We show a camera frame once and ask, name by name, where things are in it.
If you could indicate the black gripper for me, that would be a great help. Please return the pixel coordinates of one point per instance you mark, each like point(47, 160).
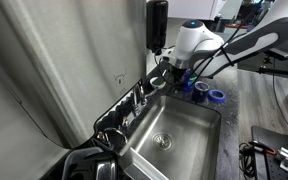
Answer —
point(177, 75)

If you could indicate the chrome sink tap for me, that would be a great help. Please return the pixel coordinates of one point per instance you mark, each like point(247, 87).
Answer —
point(139, 95)

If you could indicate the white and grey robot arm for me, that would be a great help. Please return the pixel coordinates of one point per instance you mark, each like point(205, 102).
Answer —
point(197, 40)

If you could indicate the blue plastic bottle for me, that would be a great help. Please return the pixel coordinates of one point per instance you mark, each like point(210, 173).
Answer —
point(188, 81)

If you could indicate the green and yellow sponge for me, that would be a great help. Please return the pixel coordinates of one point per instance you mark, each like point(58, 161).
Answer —
point(156, 81)

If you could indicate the white round bowl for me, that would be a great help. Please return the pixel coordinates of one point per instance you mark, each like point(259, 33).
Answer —
point(158, 86)

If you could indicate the blue metal cup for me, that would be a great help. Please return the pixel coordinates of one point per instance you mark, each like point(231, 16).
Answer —
point(200, 93)

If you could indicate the blue masking tape roll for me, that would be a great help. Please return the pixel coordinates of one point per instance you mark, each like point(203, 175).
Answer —
point(216, 96)

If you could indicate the stainless steel sink basin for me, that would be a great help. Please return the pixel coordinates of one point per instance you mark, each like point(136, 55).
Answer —
point(184, 133)

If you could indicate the round metal sink drain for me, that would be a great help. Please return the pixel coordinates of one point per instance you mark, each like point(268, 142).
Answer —
point(162, 141)

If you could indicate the white cabinet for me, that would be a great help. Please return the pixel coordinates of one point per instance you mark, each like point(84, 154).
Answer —
point(190, 8)

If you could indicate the black tripod stand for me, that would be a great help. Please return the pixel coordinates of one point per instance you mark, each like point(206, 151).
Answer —
point(280, 71)

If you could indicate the black clamp with orange grip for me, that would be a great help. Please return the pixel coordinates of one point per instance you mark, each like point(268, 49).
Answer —
point(262, 147)

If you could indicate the black pot with chrome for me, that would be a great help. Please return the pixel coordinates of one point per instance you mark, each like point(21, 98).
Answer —
point(84, 163)

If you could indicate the black wall soap dispenser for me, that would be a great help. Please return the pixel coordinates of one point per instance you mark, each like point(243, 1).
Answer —
point(156, 23)

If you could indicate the black steel base plate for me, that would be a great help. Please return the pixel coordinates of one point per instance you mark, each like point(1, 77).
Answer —
point(277, 136)

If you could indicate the small aluminium angle bracket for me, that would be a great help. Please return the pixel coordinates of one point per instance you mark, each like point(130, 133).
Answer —
point(285, 165)

